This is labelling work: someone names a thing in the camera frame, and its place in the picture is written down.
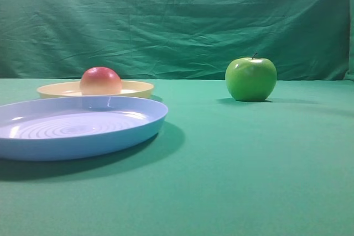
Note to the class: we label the green backdrop cloth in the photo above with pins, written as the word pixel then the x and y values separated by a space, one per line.
pixel 175 39

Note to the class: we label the yellow plastic plate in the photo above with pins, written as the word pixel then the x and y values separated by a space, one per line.
pixel 66 89

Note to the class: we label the green apple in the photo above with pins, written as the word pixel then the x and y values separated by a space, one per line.
pixel 251 79

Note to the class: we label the round red-yellow bread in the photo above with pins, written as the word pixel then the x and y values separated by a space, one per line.
pixel 100 81

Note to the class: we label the blue plastic plate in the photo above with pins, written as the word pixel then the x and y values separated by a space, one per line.
pixel 68 128

